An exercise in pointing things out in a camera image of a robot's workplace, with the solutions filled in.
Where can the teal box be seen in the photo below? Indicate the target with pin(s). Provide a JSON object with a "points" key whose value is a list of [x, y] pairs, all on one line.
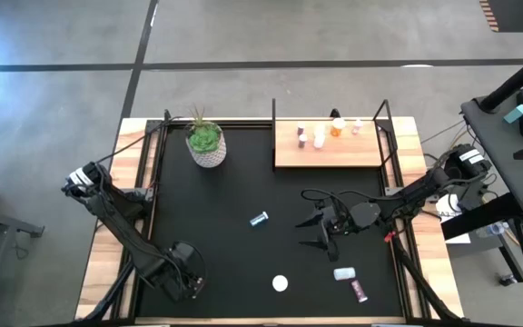
{"points": [[516, 114]]}

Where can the striped floor mat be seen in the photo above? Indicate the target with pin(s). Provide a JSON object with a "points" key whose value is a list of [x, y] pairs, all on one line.
{"points": [[511, 13]]}

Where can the green succulent plant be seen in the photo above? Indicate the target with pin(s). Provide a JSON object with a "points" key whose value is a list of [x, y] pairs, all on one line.
{"points": [[203, 138]]}

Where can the white paper sheet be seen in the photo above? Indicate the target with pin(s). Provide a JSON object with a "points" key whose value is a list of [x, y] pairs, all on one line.
{"points": [[452, 227]]}

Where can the black pole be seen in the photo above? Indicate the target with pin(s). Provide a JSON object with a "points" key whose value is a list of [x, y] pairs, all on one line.
{"points": [[516, 79]]}

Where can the small orange pill bottle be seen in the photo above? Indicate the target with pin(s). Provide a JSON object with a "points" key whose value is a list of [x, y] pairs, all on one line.
{"points": [[338, 126]]}

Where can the large orange pill bottle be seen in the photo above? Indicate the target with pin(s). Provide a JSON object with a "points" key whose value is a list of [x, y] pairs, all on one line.
{"points": [[280, 283]]}

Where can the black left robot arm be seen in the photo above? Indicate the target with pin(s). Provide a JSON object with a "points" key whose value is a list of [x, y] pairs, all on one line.
{"points": [[121, 227]]}

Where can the red clip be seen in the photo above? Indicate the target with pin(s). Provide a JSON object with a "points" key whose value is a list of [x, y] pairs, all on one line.
{"points": [[388, 236]]}

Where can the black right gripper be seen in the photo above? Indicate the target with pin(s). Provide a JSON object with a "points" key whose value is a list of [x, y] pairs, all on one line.
{"points": [[336, 218]]}

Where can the clear water bottle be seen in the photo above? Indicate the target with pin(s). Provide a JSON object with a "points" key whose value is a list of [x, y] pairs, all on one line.
{"points": [[493, 229]]}

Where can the black table mat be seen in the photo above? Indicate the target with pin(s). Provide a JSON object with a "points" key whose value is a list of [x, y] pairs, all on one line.
{"points": [[243, 181]]}

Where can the white geometric plant pot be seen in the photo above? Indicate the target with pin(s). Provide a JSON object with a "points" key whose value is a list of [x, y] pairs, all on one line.
{"points": [[211, 159]]}

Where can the blue bottle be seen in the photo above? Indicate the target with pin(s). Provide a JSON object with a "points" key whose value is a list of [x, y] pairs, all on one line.
{"points": [[259, 219]]}

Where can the black metal rig frame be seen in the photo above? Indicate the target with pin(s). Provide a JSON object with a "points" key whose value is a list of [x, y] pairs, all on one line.
{"points": [[406, 281]]}

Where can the pink bottle white cap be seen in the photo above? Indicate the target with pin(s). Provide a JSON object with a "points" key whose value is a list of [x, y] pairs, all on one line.
{"points": [[357, 126]]}

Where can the wooden shelf black frame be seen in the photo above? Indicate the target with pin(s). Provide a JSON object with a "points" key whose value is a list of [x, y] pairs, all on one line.
{"points": [[334, 156]]}

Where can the blue vial red pills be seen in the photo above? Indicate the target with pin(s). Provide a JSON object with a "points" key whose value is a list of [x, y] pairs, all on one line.
{"points": [[302, 140]]}

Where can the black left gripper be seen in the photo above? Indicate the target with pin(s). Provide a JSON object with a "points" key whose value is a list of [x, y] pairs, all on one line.
{"points": [[184, 272]]}

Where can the red pill bottle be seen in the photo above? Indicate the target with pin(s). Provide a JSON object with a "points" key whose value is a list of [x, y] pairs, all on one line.
{"points": [[301, 128], [358, 291]]}

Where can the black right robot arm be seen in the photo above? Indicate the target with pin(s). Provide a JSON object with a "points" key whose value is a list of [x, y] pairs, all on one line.
{"points": [[425, 186]]}

